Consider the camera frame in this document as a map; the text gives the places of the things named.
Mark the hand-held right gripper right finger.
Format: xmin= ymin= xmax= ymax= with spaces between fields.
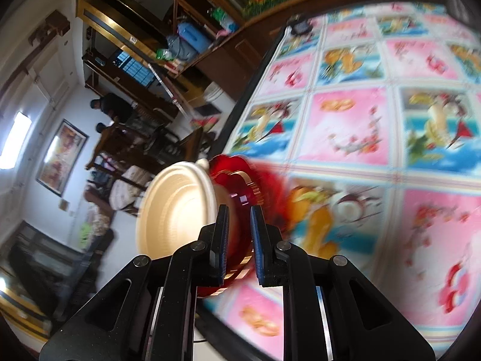
xmin=250 ymin=204 xmax=437 ymax=361

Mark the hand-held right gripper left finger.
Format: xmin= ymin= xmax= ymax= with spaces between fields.
xmin=39 ymin=204 xmax=231 ymax=361

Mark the red scalloped glass plate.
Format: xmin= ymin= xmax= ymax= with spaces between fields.
xmin=197 ymin=169 xmax=264 ymax=298

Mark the cream ribbed plastic bowl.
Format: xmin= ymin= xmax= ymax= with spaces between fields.
xmin=138 ymin=161 xmax=219 ymax=262

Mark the red scalloped plate with sticker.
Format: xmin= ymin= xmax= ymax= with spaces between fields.
xmin=207 ymin=154 xmax=290 ymax=211

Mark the small wooden side table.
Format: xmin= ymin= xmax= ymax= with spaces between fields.
xmin=176 ymin=126 xmax=205 ymax=162

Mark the dark wooden chair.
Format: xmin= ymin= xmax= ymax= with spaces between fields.
xmin=84 ymin=124 xmax=158 ymax=219

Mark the colourful printed tablecloth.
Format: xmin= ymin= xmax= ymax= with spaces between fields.
xmin=203 ymin=2 xmax=481 ymax=361

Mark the white plastic bucket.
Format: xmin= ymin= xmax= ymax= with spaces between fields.
xmin=203 ymin=83 xmax=224 ymax=102

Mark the mop with pink head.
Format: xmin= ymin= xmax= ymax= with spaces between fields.
xmin=148 ymin=64 xmax=220 ymax=132

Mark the dark sofa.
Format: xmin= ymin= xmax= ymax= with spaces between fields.
xmin=8 ymin=222 xmax=98 ymax=320

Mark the blue thermos flask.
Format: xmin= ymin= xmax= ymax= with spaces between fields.
xmin=176 ymin=22 xmax=211 ymax=55

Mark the framed wall picture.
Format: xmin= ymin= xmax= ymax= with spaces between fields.
xmin=35 ymin=119 xmax=89 ymax=197

